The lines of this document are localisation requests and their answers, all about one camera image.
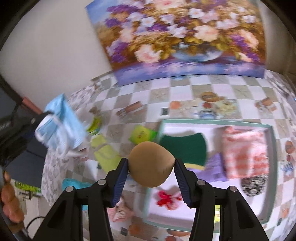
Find green tissue pack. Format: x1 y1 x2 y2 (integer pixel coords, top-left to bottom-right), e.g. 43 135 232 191
129 125 157 145
214 205 221 232

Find light blue face mask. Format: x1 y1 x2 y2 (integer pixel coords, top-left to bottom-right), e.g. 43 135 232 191
35 94 88 158

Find red pink fluffy scrunchie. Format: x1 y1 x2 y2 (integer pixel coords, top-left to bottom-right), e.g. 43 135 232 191
157 190 183 210

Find tan round sponge puff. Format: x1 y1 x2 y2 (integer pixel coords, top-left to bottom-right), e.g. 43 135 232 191
128 141 175 188

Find person's left hand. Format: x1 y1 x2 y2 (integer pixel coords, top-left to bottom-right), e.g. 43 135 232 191
1 172 25 223

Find black white patterned scrunchie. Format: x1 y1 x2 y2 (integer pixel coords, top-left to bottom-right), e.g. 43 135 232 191
240 175 268 197

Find teal plastic toy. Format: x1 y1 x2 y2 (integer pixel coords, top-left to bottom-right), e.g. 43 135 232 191
62 177 93 212

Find pink crumpled cloth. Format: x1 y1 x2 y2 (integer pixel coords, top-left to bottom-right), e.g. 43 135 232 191
107 196 134 222

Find purple cloth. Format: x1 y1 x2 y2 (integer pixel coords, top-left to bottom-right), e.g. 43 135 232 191
189 153 228 183

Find teal-rimmed white tray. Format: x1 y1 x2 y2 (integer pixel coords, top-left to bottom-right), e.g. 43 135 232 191
143 119 278 232

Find pink white fluffy cloth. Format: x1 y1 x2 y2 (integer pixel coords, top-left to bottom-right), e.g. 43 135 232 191
222 126 269 179

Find white pill bottle green label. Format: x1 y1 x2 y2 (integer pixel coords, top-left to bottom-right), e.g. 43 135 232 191
86 116 102 136

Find yellow-green cloth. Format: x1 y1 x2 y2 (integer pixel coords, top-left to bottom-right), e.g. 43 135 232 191
90 134 121 173

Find green yellow scrub sponge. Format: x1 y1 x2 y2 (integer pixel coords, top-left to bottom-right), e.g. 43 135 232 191
159 133 207 170

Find checkered patterned tablecloth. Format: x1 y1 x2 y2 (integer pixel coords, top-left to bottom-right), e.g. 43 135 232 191
40 69 296 241

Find floral painting canvas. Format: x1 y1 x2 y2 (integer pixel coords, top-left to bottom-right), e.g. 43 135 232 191
86 1 265 85

